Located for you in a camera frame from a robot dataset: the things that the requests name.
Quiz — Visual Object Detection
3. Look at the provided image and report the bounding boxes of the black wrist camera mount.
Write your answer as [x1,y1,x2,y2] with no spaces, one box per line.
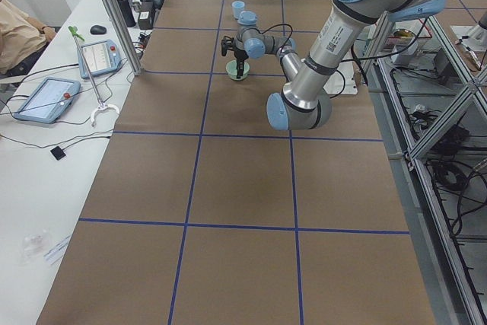
[221,36,234,57]

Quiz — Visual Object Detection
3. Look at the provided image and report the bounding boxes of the aluminium frame side rack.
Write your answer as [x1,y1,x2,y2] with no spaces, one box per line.
[357,9,486,324]

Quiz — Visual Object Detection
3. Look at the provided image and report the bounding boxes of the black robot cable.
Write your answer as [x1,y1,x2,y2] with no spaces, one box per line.
[256,16,434,100]

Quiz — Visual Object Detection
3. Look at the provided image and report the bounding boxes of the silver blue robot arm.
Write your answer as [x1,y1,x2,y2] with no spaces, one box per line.
[221,0,447,130]

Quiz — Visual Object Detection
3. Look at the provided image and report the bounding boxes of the black water bottle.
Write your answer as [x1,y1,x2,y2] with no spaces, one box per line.
[117,0,135,27]

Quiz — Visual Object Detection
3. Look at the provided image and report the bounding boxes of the black power adapter box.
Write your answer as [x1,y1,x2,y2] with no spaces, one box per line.
[138,2,155,30]

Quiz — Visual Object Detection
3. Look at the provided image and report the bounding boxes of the green handled reacher grabber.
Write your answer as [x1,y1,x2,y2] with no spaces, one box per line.
[68,26,119,126]

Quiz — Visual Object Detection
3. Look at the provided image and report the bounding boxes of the clear plastic bag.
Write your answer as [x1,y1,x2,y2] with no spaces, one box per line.
[20,229,51,264]

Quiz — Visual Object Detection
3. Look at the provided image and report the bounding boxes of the mint green bowl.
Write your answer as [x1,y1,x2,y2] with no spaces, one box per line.
[226,59,250,81]

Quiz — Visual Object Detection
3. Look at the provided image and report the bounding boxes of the blue teach pendant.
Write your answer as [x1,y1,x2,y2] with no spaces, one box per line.
[13,77,81,124]
[78,40,122,80]

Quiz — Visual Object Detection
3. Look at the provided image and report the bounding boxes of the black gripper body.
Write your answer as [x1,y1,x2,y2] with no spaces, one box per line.
[234,46,248,63]

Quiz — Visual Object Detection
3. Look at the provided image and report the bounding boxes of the small black square device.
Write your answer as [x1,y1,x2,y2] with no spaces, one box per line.
[50,146,66,161]

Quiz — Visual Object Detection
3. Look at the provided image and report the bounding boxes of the black computer mouse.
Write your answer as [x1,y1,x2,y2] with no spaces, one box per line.
[90,24,107,35]

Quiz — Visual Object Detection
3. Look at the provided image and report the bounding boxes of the aluminium frame post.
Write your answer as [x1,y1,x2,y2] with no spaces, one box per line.
[102,0,142,76]

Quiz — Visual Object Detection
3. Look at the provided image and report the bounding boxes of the near blue teach pendant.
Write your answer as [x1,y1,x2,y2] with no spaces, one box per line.
[13,77,81,124]

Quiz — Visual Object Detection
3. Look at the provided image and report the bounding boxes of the light blue plastic cup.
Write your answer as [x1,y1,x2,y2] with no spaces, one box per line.
[231,0,246,20]

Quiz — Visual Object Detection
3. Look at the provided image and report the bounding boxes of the brown paper table mat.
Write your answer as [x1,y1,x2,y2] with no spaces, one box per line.
[38,0,435,324]

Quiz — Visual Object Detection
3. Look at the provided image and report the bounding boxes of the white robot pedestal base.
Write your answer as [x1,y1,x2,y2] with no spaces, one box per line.
[304,65,358,97]

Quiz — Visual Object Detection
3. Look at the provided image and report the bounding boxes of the far blue teach pendant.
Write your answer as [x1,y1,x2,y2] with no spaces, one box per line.
[78,40,122,80]

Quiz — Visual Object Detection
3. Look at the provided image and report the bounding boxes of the seated person beige shirt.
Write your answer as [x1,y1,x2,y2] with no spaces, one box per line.
[1,0,57,77]

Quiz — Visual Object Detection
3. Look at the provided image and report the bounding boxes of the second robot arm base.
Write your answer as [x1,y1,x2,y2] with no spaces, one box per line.
[450,13,486,52]

